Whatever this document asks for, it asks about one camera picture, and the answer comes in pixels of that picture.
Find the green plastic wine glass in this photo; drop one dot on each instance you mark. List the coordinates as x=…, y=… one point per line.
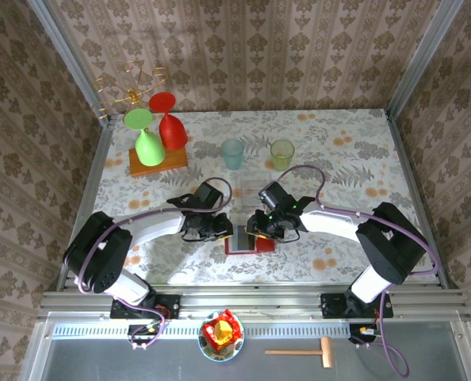
x=148, y=148

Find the red plastic wine glass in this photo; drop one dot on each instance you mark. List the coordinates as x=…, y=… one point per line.
x=173, y=131

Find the red leather card holder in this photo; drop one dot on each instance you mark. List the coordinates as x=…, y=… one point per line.
x=265, y=247

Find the floral patterned tablecloth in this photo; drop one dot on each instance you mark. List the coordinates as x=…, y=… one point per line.
x=338, y=131

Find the clear plastic box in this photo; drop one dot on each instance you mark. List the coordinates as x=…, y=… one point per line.
x=249, y=186

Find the green plastic cup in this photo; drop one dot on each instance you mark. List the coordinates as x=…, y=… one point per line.
x=282, y=155

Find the aluminium side rail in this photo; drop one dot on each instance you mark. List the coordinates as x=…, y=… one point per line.
x=413, y=178
x=100, y=158

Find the small wooden mallet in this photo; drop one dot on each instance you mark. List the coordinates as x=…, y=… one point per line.
x=326, y=351

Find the blue plastic cup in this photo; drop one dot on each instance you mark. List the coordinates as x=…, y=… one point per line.
x=232, y=155

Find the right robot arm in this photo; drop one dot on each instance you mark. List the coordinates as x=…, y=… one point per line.
x=386, y=246

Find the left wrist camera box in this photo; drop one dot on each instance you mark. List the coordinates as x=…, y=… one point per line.
x=208, y=195

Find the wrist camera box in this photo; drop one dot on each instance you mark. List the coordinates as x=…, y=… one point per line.
x=273, y=195
x=208, y=195

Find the patterned ceramic bowl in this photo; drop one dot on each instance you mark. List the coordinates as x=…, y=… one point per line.
x=207, y=351

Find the red yellow snack packet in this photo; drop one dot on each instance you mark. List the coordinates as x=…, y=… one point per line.
x=221, y=331

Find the aluminium frame post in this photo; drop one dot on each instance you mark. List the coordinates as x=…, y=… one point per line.
x=425, y=55
x=68, y=55

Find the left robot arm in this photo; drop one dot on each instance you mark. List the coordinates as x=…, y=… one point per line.
x=100, y=254

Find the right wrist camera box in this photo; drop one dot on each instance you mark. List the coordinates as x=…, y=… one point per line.
x=273, y=195

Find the long aluminium frame rail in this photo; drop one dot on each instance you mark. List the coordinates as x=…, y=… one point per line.
x=259, y=301

